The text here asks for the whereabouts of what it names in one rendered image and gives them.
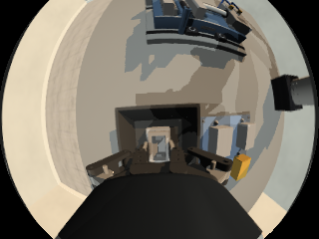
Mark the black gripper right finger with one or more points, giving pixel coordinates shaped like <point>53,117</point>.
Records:
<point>214,164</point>

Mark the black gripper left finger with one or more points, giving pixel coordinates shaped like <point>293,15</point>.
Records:
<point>109,166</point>

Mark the yellow-orange block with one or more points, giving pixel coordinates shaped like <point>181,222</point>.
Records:
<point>240,166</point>

